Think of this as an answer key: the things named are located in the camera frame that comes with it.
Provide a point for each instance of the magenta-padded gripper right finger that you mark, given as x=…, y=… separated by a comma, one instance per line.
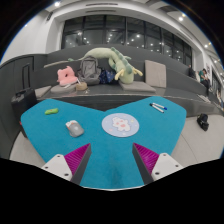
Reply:
x=146, y=158

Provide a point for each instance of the round light blue mouse pad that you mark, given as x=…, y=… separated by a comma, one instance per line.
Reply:
x=120, y=125

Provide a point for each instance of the grey and white computer mouse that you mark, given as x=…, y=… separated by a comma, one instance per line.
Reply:
x=75, y=129

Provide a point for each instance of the upright grey cushion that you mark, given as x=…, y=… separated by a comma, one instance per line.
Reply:
x=155, y=74

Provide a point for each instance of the white marker with blue cap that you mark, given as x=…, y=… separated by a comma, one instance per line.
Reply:
x=160, y=106

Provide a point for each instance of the black suitcase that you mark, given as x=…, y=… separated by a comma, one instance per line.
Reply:
x=23, y=103

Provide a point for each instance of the flat grey seat cushion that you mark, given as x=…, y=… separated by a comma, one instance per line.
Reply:
x=63, y=89
x=42, y=91

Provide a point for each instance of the dark blue patterned bag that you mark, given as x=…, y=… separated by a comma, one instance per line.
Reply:
x=107, y=77

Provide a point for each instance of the large flat grey cushion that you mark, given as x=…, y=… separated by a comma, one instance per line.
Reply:
x=137, y=86

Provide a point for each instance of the green dragon plush toy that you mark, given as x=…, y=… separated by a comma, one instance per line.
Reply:
x=121, y=68

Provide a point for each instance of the person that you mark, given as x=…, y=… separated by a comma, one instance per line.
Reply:
x=204, y=78

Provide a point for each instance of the black bag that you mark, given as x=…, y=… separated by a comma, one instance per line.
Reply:
x=203, y=122

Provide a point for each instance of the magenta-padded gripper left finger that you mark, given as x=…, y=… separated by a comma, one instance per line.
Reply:
x=77, y=158

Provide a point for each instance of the grey backpack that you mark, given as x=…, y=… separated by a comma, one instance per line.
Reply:
x=89, y=70

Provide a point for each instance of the pink plush toy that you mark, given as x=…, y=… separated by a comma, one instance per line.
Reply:
x=66, y=76

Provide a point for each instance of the green eraser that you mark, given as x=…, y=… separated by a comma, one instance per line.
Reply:
x=51, y=111

